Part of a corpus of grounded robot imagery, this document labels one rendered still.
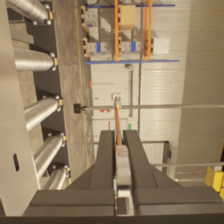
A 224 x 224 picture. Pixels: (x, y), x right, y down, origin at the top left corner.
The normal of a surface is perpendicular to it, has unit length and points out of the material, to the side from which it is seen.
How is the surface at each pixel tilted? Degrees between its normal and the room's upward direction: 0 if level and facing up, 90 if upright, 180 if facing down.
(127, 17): 90
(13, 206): 0
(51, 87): 90
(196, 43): 90
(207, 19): 90
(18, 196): 0
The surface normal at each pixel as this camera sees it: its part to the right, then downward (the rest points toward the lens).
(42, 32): 0.00, 0.28
